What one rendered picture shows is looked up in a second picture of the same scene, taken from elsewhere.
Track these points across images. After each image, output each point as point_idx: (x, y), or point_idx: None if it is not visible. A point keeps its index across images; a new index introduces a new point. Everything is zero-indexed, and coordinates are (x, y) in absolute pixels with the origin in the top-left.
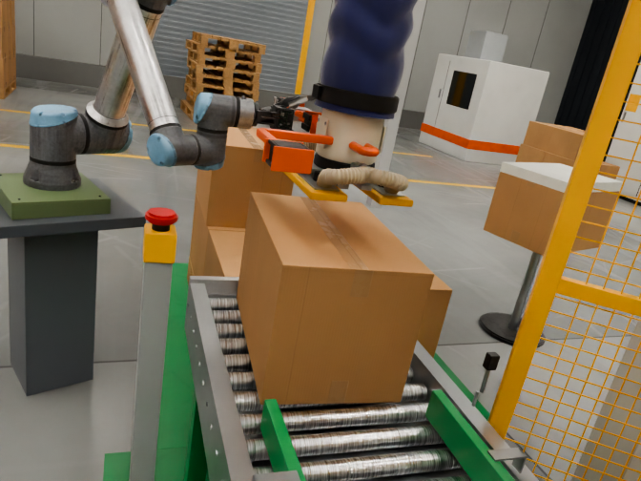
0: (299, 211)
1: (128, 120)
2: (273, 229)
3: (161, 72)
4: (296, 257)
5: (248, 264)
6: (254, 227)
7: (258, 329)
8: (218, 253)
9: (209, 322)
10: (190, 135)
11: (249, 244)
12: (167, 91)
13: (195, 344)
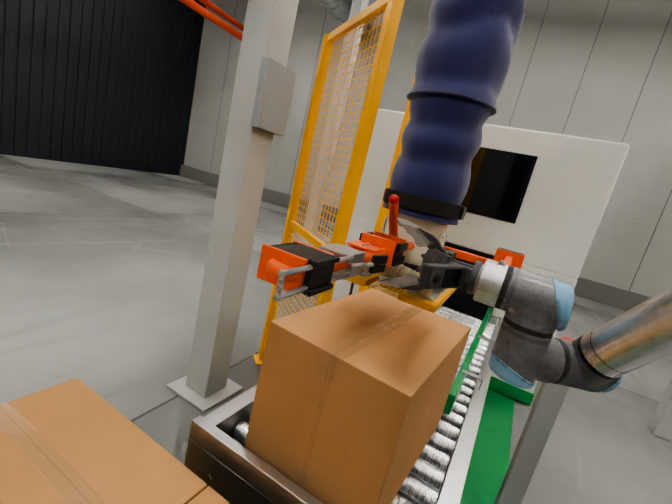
0: (388, 346)
1: None
2: (448, 344)
3: (661, 292)
4: (455, 326)
5: (410, 441)
6: (426, 394)
7: (435, 415)
8: None
9: (447, 492)
10: (561, 339)
11: (412, 428)
12: (630, 309)
13: None
